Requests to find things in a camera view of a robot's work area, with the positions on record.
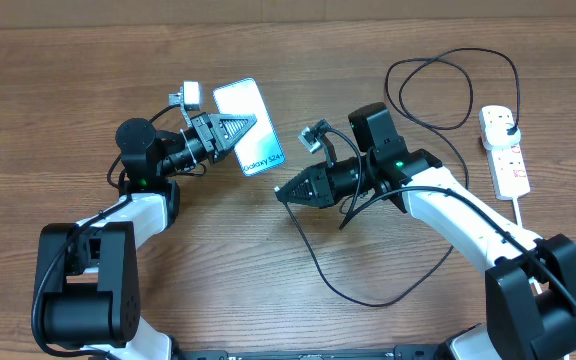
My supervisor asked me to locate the Samsung Galaxy smartphone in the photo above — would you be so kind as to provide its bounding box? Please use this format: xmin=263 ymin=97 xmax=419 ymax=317
xmin=211 ymin=77 xmax=287 ymax=178

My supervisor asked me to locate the black USB charging cable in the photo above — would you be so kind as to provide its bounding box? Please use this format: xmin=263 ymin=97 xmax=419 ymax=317
xmin=273 ymin=47 xmax=522 ymax=308

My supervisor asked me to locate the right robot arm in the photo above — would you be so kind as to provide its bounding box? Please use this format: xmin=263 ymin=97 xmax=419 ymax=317
xmin=275 ymin=102 xmax=576 ymax=359

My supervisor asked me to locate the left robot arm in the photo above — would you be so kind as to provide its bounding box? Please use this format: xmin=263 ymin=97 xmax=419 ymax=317
xmin=31 ymin=113 xmax=257 ymax=359

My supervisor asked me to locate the white charger plug adapter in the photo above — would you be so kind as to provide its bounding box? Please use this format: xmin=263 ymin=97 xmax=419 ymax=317
xmin=481 ymin=124 xmax=521 ymax=151

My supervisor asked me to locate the white power strip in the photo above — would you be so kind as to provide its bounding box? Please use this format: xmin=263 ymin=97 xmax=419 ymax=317
xmin=478 ymin=104 xmax=532 ymax=202

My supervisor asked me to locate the cardboard backdrop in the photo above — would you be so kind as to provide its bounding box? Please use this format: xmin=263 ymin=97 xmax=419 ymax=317
xmin=0 ymin=0 xmax=576 ymax=29

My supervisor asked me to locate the white power strip cord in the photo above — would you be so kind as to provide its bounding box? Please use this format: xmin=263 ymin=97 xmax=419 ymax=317
xmin=511 ymin=197 xmax=544 ymax=296

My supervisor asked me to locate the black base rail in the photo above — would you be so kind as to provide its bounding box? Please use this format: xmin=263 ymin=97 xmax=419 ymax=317
xmin=87 ymin=343 xmax=534 ymax=360

